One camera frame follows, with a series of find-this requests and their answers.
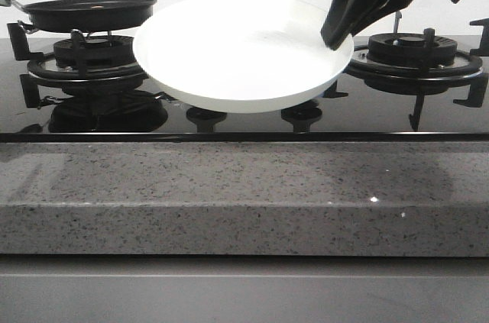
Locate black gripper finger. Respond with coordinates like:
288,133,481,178
320,0,377,47
335,0,413,48

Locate white round plate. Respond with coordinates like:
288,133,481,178
133,0,354,113

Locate black frying pan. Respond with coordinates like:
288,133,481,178
1,0,157,33

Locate right black gas burner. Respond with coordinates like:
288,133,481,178
367,33,458,67

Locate black gas burner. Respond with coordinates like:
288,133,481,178
367,33,458,67
53,35,135,69

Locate black glass cooktop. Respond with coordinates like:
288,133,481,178
1,39,488,143

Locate left black gas burner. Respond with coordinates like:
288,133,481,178
53,35,135,69

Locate left black pan support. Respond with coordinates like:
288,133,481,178
1,22,148,108

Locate wire pan trivet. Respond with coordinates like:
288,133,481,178
17,19,112,37

